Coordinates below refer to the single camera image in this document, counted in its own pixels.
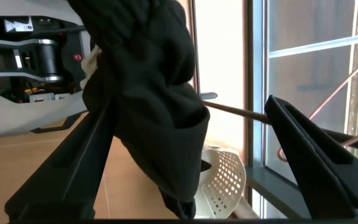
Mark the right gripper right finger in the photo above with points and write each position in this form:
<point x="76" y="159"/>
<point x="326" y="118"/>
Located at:
<point x="331" y="186"/>

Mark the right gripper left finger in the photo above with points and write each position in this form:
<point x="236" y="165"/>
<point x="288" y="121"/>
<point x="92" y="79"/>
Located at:
<point x="48" y="186"/>

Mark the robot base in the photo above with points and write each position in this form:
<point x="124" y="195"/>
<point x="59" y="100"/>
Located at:
<point x="26" y="118"/>

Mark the pink clothes hanger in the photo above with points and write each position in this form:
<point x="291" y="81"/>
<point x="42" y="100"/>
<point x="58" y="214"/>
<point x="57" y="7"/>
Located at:
<point x="343" y="84"/>

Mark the white laundry basket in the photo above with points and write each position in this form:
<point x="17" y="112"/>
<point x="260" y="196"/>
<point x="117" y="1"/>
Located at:
<point x="225" y="180"/>

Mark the window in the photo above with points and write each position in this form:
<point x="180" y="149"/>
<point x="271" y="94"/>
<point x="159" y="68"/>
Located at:
<point x="306" y="25"/>

